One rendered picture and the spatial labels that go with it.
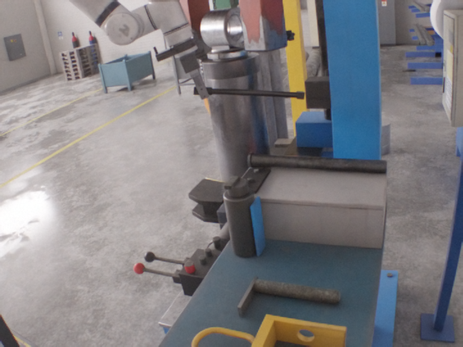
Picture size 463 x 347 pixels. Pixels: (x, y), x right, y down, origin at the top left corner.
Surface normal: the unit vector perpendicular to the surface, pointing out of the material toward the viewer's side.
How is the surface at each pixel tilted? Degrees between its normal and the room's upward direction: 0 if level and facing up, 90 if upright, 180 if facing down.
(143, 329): 0
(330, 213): 90
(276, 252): 0
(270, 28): 90
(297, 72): 90
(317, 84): 90
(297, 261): 0
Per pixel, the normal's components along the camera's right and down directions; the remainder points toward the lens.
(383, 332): -0.13, -0.91
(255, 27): -0.73, 0.36
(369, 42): -0.37, 0.42
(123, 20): 0.21, 0.35
